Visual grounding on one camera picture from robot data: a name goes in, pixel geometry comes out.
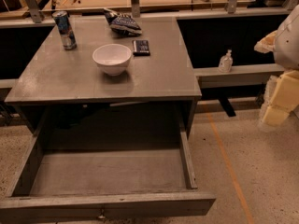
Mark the grey metal rail shelf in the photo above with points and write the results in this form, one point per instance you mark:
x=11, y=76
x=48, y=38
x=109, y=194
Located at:
x=240, y=75

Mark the foam-padded gripper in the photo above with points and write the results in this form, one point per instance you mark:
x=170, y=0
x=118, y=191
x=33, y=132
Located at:
x=288, y=46

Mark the dark blue snack bar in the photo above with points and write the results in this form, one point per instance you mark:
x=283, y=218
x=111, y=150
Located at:
x=141, y=48

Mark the grey top drawer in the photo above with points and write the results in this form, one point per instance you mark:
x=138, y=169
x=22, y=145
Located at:
x=121, y=162

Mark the blue white chip bag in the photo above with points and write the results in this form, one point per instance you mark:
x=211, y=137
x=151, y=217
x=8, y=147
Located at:
x=122, y=24

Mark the white bowl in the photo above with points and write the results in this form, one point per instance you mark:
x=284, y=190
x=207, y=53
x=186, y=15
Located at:
x=112, y=59

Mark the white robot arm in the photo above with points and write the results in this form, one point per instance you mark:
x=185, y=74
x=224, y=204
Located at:
x=286, y=49

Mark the grey drawer cabinet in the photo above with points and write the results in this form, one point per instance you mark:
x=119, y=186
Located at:
x=59, y=76

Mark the blue silver drink can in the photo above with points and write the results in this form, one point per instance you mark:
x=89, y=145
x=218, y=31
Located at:
x=65, y=29

